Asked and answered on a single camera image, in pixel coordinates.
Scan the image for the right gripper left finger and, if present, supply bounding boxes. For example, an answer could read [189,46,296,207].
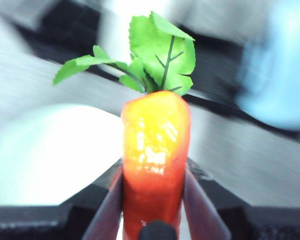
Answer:
[0,159,124,240]

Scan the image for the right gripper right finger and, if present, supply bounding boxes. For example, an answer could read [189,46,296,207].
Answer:
[176,158,300,240]

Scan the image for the green plate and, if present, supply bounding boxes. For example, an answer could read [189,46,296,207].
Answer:
[0,102,125,206]

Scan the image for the orange carrot with green leaves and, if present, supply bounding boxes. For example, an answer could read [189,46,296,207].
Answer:
[52,10,197,240]

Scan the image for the blue plate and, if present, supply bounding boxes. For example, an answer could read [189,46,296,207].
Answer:
[236,0,300,132]

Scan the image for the black plate rack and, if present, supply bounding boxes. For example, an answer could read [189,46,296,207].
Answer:
[4,0,300,141]

